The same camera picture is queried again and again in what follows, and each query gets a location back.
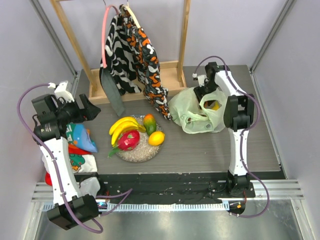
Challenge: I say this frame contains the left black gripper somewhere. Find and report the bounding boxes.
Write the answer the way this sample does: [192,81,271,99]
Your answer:
[54,94,100,125]

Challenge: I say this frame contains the green avocado print plastic bag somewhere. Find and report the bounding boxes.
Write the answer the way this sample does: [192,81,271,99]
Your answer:
[168,87,227,134]

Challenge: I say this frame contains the yellow fake banana bunch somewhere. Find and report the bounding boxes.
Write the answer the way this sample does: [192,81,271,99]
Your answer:
[109,116,146,147]

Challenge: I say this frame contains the red fake dragon fruit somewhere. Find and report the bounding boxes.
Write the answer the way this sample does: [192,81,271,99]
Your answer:
[108,130,140,158]

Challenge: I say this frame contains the green red fake mango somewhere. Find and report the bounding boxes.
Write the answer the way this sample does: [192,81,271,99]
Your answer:
[143,114,157,136]

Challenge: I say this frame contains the yellow fake lemon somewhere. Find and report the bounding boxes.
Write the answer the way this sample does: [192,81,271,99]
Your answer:
[148,131,165,146]

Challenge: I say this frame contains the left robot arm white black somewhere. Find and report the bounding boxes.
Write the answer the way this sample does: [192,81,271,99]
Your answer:
[32,94,107,230]

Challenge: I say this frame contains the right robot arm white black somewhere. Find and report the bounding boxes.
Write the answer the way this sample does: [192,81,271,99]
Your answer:
[192,62,255,198]

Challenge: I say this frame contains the colourful cartoon print cloth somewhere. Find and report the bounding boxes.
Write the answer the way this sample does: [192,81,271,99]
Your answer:
[41,123,99,186]

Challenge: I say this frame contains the wooden clothes rack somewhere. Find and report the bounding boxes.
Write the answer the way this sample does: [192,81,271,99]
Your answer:
[49,0,191,104]

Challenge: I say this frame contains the pink clothes hanger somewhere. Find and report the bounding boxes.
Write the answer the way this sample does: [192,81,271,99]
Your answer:
[101,4,119,69]

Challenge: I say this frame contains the black white zebra garment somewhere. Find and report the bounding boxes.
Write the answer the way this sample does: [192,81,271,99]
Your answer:
[98,13,143,118]

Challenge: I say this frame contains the glass plate with rice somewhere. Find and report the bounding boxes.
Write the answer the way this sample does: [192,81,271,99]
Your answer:
[112,115,164,163]

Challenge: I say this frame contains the orange grey camouflage garment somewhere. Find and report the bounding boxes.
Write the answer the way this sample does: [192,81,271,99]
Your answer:
[119,5,172,120]

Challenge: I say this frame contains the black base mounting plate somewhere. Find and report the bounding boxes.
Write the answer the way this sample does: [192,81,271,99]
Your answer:
[75,173,256,205]

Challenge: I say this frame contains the wooden clothes hanger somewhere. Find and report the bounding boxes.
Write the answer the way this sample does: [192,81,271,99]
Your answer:
[122,3,141,29]

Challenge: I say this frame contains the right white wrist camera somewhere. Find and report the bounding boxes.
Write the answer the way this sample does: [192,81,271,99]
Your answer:
[192,73,208,87]

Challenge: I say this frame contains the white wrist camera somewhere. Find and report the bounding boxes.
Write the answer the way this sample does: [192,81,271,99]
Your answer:
[48,80,75,103]
[192,73,208,87]

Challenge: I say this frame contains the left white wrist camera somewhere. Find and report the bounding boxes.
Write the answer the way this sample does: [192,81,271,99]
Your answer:
[48,80,75,103]

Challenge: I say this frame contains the white slotted cable duct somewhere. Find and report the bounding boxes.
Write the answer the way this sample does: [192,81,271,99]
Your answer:
[42,201,230,212]

